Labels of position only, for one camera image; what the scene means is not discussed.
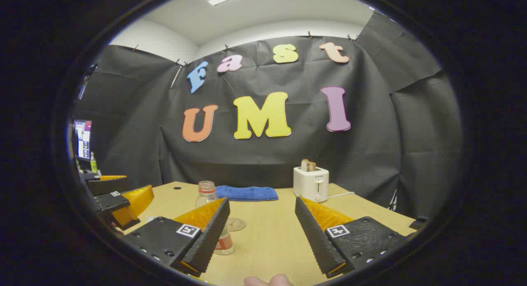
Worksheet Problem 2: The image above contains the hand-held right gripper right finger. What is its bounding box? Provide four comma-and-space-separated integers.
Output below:
294, 196, 409, 279

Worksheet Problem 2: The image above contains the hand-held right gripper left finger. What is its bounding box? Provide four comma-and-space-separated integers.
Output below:
123, 197, 231, 277

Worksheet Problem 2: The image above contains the clear plastic water bottle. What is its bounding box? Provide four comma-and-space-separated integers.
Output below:
195, 181, 235, 256

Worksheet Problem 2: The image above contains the white toaster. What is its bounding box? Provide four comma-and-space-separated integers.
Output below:
293, 166, 329, 203

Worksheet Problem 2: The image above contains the computer monitor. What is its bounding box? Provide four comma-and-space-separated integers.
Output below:
73, 120, 92, 161

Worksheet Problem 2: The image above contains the blue towel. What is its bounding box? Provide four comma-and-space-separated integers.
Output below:
215, 185, 279, 202

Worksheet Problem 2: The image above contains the black backdrop cloth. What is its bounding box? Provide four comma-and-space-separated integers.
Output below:
72, 10, 464, 220

